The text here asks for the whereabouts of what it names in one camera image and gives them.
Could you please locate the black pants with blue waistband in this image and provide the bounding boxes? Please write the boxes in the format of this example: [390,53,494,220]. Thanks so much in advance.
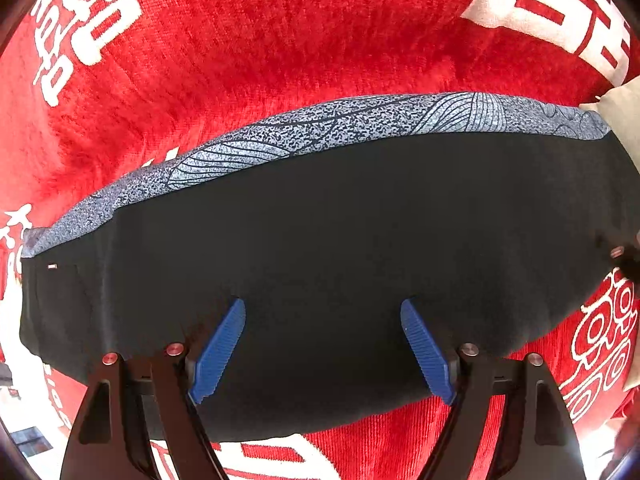
[20,93,639,441]

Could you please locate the beige pillow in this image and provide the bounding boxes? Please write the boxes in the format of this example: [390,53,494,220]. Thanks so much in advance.
[579,76,640,169]

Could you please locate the red blanket with white characters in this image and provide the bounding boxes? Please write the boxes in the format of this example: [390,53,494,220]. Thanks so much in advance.
[1,0,639,479]

